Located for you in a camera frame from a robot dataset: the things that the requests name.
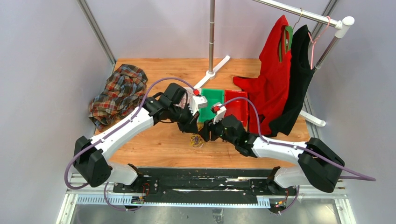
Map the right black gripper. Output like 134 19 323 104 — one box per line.
199 113 237 146

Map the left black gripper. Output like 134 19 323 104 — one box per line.
169 104 200 134

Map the coloured wire bundle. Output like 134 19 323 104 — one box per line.
189 123 206 150

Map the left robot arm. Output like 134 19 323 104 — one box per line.
64 83 207 193

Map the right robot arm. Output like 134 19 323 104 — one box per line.
198 115 345 195

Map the white plastic bin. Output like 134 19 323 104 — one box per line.
177 87 202 108

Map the red plastic bin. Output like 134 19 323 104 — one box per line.
225 90 249 127

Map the red shirt on hanger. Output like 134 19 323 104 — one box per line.
233 15 291 136

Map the plaid flannel shirt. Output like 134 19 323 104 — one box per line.
88 64 148 131

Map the black shirt on hanger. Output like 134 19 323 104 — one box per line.
268 25 314 137

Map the green hanger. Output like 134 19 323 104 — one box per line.
278 26 293 62

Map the pink hanger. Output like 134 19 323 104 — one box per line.
308 15 331 70

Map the metal clothes rack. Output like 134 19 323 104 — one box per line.
193 0 355 127

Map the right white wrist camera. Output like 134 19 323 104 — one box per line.
211 102 226 124

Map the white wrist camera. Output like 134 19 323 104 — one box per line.
211 102 226 124
189 96 208 115

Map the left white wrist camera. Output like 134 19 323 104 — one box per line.
189 96 208 115

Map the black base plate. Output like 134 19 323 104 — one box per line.
111 168 296 204

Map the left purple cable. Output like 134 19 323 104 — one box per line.
64 77 200 213

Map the purple cable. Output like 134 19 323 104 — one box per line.
212 97 376 215
64 77 200 213

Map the aluminium frame rail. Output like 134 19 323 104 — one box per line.
77 0 116 66

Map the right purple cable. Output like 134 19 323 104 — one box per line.
212 97 376 215

